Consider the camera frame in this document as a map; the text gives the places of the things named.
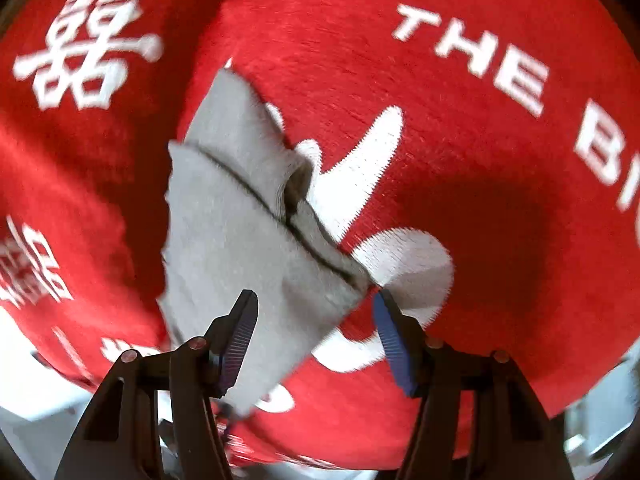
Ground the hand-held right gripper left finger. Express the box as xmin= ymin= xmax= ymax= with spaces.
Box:
xmin=54 ymin=289 xmax=260 ymax=480

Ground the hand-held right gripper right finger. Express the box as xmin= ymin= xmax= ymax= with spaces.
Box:
xmin=372 ymin=287 xmax=576 ymax=480

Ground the light grey small garment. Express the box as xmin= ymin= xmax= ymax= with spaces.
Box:
xmin=157 ymin=67 xmax=373 ymax=417

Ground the red printed blanket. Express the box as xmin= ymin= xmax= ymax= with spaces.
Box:
xmin=0 ymin=0 xmax=640 ymax=473

